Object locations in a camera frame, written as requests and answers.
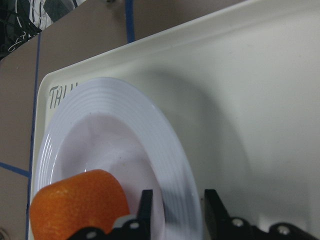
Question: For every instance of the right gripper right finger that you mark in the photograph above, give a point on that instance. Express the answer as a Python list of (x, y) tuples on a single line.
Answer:
[(222, 226)]

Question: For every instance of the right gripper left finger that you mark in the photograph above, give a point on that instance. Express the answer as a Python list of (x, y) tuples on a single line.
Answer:
[(129, 227)]

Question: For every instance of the orange fruit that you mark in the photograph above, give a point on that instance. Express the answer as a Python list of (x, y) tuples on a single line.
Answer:
[(90, 199)]

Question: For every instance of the white round plate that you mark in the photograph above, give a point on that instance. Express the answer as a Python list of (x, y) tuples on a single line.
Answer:
[(106, 123)]

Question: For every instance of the cream bear tray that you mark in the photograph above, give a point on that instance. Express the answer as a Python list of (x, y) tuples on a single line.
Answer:
[(240, 87)]

